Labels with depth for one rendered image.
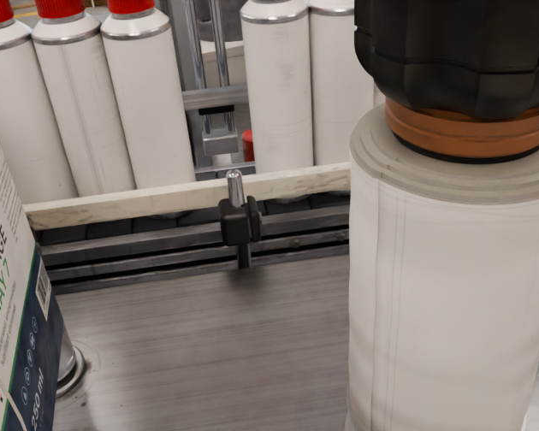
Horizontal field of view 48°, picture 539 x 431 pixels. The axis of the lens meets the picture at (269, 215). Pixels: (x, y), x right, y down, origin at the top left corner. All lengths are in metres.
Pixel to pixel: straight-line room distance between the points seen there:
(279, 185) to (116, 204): 0.13
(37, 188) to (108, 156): 0.07
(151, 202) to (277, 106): 0.13
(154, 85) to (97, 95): 0.05
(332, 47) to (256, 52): 0.06
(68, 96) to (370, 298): 0.31
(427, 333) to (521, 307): 0.03
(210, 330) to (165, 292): 0.06
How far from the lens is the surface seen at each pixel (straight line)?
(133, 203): 0.50
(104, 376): 0.41
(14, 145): 0.52
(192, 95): 0.55
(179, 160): 0.50
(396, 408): 0.28
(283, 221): 0.51
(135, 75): 0.47
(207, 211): 0.53
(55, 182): 0.53
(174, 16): 0.62
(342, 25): 0.47
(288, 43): 0.47
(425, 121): 0.20
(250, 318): 0.42
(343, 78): 0.48
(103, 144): 0.51
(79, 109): 0.49
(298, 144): 0.50
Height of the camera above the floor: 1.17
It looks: 34 degrees down
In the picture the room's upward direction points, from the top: 5 degrees counter-clockwise
